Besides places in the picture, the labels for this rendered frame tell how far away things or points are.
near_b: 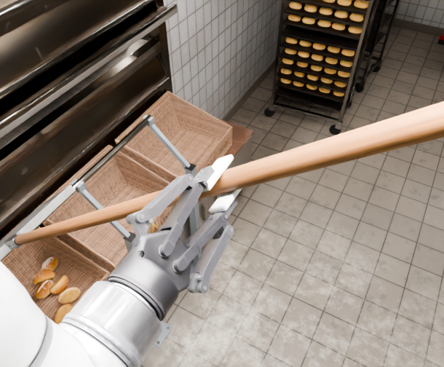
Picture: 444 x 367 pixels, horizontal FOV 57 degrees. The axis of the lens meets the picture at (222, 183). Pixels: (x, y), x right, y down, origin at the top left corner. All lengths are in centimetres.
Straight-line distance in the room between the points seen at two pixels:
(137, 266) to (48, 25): 161
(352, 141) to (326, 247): 254
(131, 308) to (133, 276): 4
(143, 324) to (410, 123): 31
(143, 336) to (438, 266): 281
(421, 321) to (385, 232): 66
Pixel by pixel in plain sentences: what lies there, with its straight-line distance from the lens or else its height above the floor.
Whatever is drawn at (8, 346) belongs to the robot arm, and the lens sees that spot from 35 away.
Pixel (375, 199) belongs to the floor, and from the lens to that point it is 334.
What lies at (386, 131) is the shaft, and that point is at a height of 212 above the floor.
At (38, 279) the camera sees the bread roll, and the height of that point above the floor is 65.
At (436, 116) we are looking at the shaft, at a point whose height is 215.
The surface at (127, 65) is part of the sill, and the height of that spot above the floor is 118.
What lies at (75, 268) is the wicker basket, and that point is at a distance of 221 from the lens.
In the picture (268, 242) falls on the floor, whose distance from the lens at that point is 291.
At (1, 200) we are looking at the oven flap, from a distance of 204.
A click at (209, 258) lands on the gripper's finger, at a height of 193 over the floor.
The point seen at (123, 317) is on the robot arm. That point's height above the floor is 200.
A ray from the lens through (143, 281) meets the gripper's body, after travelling 44.
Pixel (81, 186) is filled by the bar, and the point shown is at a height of 116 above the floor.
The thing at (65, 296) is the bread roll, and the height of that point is 64.
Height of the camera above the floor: 237
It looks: 47 degrees down
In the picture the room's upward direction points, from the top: straight up
